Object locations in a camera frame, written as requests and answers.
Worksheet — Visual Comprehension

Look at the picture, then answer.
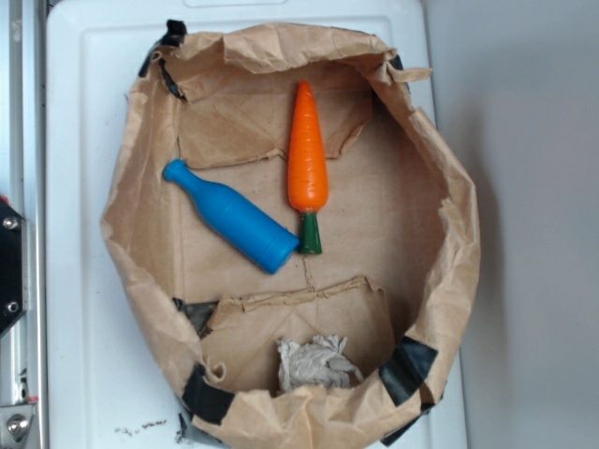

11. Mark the orange plastic toy carrot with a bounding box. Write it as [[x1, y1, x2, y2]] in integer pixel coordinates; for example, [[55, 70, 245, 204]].
[[287, 80, 329, 254]]

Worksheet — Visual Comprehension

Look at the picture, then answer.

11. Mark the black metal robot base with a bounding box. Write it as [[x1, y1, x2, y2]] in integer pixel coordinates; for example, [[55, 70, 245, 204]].
[[0, 196, 27, 338]]

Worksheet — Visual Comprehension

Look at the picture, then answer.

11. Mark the brown paper bag tray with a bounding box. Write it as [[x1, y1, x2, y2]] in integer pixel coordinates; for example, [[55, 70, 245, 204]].
[[101, 21, 480, 448]]

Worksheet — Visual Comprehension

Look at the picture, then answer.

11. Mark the blue plastic toy bottle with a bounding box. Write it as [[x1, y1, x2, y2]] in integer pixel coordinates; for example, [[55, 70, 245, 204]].
[[163, 159, 300, 274]]

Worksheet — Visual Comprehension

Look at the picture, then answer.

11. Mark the crumpled white paper ball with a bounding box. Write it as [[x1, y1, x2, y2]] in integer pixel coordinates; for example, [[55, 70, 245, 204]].
[[277, 335, 364, 392]]

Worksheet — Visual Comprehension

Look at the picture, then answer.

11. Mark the white plastic board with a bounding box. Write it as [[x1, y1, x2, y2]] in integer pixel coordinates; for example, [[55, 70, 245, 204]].
[[46, 1, 468, 448]]

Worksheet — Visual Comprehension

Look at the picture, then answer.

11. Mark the silver metal bracket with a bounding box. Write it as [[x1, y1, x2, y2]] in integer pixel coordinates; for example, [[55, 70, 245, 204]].
[[0, 404, 40, 449]]

